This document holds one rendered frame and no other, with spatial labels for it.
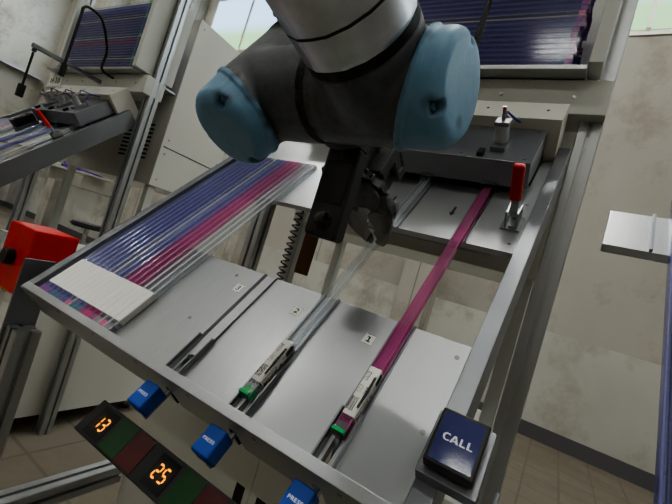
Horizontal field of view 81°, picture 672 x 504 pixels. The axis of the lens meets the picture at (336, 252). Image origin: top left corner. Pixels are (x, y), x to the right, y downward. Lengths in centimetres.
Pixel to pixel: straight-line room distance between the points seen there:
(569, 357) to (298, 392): 353
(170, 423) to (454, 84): 90
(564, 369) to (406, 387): 348
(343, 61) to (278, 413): 34
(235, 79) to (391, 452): 35
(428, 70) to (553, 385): 373
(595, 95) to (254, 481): 97
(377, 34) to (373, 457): 34
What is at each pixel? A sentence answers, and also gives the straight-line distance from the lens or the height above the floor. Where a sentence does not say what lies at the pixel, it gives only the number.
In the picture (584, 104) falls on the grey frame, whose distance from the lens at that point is 92.
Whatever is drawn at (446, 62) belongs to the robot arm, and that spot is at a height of 103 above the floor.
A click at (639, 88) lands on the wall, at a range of 449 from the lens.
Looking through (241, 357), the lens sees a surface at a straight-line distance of 51.
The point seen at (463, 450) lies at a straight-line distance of 36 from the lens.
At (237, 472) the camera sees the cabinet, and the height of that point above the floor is 47.
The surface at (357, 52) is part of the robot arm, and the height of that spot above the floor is 101.
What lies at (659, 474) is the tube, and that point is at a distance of 31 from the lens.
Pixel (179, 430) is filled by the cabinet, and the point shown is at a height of 46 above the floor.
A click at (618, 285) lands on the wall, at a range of 394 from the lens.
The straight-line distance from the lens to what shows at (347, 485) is 38.
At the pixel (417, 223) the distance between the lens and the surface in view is 65.
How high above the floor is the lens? 90
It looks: 2 degrees up
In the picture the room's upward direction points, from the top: 17 degrees clockwise
